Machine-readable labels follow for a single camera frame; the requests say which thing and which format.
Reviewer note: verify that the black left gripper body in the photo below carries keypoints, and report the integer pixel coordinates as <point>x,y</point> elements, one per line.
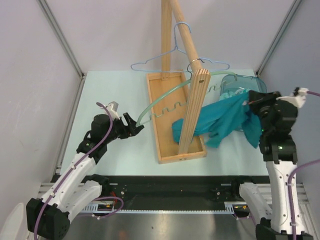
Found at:
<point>119,130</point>

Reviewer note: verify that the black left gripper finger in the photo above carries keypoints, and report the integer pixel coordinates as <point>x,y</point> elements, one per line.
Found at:
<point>129,120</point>
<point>135,130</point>

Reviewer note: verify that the light teal t shirt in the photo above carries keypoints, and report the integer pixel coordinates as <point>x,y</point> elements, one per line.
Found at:
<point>233,93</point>

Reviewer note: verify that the white slotted cable duct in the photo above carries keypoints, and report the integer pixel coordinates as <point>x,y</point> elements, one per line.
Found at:
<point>107,207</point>

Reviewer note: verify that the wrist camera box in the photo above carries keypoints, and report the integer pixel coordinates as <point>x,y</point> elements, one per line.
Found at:
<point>112,108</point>
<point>297,98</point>

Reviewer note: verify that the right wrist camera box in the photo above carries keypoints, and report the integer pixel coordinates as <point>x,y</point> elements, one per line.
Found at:
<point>297,98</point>

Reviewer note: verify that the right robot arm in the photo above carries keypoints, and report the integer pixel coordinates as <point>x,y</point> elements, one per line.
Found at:
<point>282,220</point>

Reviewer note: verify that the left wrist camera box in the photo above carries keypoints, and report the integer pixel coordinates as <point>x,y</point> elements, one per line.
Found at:
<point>112,108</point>

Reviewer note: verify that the translucent teal plastic bin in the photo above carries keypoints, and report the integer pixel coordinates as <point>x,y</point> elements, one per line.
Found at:
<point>240,82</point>

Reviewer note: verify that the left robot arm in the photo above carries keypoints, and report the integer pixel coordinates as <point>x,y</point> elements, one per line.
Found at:
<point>51,215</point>

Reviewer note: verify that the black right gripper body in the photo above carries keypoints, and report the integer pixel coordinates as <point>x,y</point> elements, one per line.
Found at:
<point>263,104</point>

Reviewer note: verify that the dark teal t shirt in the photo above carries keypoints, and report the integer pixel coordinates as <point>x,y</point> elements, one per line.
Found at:
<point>207,124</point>

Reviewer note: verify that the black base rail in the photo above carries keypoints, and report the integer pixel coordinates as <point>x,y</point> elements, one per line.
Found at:
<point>180,189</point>

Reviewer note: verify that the wooden clothes rack stand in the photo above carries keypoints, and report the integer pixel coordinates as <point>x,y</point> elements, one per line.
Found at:
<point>174,130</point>

